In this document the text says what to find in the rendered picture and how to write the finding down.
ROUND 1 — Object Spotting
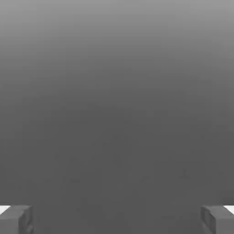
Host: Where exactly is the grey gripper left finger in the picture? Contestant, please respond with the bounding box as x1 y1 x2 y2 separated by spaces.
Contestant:
0 205 35 234

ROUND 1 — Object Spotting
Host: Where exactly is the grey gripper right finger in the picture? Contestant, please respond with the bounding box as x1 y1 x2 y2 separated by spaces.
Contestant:
200 205 234 234

